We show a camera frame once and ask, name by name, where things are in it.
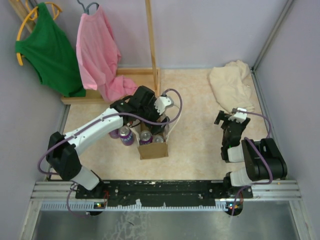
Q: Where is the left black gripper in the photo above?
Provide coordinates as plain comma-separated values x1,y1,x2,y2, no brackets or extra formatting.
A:
138,97,170,135

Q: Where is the purple soda can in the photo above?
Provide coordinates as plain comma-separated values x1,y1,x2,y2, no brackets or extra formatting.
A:
108,129,120,139

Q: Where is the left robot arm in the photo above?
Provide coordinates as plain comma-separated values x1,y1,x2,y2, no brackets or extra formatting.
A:
46,86,174,199

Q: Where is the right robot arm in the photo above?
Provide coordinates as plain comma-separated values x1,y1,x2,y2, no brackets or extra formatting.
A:
214,108,288,198

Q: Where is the wooden clothes rack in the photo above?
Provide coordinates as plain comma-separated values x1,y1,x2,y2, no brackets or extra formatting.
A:
9,0,161,105

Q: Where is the cream folded cloth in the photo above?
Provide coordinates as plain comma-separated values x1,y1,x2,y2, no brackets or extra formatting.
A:
208,60,255,113

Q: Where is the pink shirt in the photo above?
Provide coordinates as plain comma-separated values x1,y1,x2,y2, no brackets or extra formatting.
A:
76,6,138,102

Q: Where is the green tank top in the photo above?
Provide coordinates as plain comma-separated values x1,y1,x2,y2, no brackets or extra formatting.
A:
15,2,86,98

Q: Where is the grey clothes hanger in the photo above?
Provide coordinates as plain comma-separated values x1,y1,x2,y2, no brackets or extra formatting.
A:
76,0,100,15

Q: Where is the yellow clothes hanger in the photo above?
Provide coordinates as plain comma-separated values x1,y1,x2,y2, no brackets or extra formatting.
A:
15,1,63,66

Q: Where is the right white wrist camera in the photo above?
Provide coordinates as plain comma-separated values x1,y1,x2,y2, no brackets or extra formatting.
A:
228,107,248,124

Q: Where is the canvas bag with white handles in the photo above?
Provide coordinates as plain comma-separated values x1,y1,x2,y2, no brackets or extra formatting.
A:
129,112,181,160

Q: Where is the metal corner post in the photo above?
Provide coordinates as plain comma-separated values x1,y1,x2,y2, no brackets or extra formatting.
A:
250,0,296,72

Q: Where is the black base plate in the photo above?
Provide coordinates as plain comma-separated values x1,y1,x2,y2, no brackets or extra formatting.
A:
75,180,240,207

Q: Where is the aluminium rail frame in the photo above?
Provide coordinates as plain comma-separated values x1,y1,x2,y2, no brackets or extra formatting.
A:
32,180,302,201

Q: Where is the white cable duct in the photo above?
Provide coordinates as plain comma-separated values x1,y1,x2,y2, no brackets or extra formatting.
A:
39,199,241,213

